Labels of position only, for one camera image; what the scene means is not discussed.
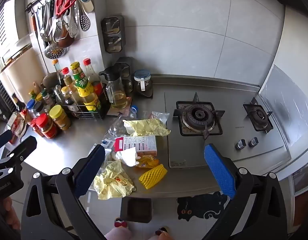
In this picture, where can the cluster of condiment bottles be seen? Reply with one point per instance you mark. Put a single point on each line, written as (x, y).
(86, 90)

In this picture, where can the plain yellow crumpled paper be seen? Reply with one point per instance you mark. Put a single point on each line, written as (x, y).
(146, 127)

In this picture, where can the white tissue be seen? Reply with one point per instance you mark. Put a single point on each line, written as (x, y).
(127, 157)

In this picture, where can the small black burner grate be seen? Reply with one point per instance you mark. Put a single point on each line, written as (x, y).
(258, 116)

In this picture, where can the clear bottle with blue cap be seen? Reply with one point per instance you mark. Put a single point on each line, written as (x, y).
(133, 112)

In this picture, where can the wall-mounted steel spice box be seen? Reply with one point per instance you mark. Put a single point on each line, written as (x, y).
(112, 33)

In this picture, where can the small clear plastic wrapper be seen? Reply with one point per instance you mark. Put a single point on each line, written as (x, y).
(160, 116)

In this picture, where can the large black burner grate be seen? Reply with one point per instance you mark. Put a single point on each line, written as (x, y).
(199, 116)

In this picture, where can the grey trash bin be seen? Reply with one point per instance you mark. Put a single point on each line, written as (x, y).
(136, 210)

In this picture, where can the steel gas stove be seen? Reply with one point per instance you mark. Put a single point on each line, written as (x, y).
(194, 150)

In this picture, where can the row of hanging steel utensils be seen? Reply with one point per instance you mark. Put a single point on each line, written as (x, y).
(54, 47)

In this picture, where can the yellow printed crumpled paper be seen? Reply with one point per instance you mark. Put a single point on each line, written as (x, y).
(114, 185)

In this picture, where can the brown oval object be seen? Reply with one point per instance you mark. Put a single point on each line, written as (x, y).
(50, 80)

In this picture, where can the countertop steel spice box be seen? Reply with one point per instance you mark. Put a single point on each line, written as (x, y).
(125, 70)

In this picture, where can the glass jar with blue lid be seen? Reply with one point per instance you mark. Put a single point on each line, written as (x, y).
(142, 82)

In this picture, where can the orange snack packet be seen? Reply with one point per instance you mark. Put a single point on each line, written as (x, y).
(147, 162)

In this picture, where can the black slatted rack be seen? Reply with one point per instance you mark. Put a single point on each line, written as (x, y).
(3, 97)

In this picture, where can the red and white carton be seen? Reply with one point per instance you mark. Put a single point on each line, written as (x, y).
(141, 145)

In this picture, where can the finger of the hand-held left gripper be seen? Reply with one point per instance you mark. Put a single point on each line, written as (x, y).
(1, 140)
(23, 148)

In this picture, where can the small white blue box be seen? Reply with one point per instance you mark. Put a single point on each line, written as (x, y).
(108, 144)

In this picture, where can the yellow lid sauce jar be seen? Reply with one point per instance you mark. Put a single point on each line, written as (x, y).
(59, 117)

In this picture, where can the clear plastic bag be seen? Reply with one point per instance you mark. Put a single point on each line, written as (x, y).
(116, 130)

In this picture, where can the pink fleece pants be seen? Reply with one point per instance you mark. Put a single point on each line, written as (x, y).
(119, 233)

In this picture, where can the beige cutting board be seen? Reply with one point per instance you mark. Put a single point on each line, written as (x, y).
(21, 72)

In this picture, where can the black cat floor mat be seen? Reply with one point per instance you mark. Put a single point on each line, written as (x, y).
(199, 207)

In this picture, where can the glass oil jug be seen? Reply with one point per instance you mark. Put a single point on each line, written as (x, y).
(116, 95)

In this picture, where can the person's left hand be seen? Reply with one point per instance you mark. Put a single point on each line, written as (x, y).
(9, 215)

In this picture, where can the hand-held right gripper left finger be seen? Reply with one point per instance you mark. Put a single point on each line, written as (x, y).
(90, 170)

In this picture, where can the red lid sauce jar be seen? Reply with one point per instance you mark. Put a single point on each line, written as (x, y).
(46, 127)

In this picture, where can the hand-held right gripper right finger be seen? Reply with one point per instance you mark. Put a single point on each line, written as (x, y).
(220, 170)

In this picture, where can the grey stove knob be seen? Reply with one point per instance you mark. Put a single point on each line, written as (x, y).
(253, 142)
(241, 144)

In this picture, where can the yellow foam fruit net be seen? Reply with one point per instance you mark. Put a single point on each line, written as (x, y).
(152, 177)

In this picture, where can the red kitchen scissors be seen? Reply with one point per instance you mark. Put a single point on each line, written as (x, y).
(62, 3)

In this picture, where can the silver foil splash guard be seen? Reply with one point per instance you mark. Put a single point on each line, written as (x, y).
(281, 97)

